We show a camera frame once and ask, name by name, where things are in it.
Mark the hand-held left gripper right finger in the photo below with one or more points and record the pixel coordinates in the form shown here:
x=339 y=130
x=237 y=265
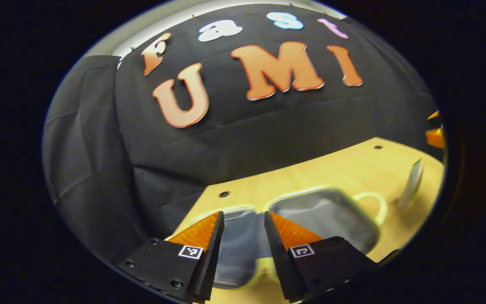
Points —
x=279 y=261

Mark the white tube with green label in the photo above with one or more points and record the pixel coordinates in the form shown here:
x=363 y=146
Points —
x=411 y=185

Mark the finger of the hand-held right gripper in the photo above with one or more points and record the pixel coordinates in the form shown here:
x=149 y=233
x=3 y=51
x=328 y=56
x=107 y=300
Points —
x=436 y=138
x=434 y=115

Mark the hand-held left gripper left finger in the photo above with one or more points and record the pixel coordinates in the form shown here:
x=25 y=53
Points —
x=211 y=261

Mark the cream suitcase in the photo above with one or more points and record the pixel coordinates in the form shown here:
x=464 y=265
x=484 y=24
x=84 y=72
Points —
x=323 y=215

